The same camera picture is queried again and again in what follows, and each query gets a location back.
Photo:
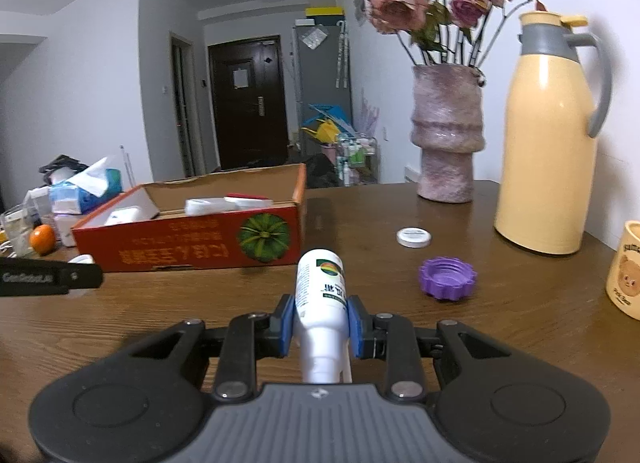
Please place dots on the red cardboard box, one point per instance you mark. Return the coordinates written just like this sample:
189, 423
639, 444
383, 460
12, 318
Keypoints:
175, 243

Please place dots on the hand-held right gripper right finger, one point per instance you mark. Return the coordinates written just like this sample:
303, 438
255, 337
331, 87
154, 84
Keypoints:
356, 325

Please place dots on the pink ceramic vase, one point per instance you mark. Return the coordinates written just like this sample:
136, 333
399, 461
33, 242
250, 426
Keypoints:
447, 133

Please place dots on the white tissue sheet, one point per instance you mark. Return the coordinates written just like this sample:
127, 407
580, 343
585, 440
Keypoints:
94, 175

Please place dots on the grey refrigerator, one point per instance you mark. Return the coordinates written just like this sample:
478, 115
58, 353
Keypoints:
320, 93

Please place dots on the clear plastic grain container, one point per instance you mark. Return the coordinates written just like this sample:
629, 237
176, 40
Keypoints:
64, 228

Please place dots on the white plastic bottle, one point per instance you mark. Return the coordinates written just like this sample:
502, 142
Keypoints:
321, 293

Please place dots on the large white jar lid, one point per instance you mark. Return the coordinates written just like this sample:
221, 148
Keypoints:
82, 259

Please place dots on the dark wooden door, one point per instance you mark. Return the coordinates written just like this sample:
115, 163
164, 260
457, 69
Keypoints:
247, 103

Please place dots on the purple wall decoration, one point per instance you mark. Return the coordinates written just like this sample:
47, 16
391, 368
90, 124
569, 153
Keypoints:
367, 113

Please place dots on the yellow box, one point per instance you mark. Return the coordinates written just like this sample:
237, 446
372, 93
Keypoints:
325, 13

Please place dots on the orange fruit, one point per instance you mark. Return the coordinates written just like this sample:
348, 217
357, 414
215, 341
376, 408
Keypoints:
41, 238

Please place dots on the blue and yellow hangers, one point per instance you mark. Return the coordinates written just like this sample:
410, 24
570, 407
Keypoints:
327, 124

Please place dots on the small white lid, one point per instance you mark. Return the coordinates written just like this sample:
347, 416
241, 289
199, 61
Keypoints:
413, 236

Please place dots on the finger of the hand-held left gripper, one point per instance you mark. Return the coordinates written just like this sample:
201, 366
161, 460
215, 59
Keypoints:
50, 277

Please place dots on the blue tissue pack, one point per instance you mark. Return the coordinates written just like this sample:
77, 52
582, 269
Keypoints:
85, 195

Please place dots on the cream bear mug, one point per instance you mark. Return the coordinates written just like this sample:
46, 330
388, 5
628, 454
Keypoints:
625, 273

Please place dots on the black bag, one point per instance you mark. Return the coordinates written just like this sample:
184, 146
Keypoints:
320, 169

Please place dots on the dried pink roses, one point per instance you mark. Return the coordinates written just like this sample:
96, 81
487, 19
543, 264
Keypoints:
410, 8

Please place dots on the white rounded case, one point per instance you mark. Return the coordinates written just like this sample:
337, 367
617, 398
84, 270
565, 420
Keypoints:
121, 216

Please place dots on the purple ridged lid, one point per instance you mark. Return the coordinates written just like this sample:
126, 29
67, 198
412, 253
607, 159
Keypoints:
448, 278

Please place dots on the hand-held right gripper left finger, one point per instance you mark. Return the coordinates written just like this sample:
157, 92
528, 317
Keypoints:
285, 325

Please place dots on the white tube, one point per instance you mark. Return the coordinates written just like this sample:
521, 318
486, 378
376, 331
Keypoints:
206, 205

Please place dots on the yellow thermos jug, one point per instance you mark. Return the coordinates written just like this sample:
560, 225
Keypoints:
550, 143

